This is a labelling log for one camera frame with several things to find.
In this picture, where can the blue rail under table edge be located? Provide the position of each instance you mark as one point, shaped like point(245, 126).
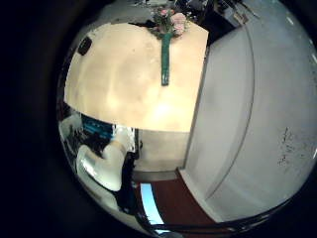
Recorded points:
point(96, 127)

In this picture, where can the black object on table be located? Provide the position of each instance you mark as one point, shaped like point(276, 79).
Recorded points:
point(84, 45)

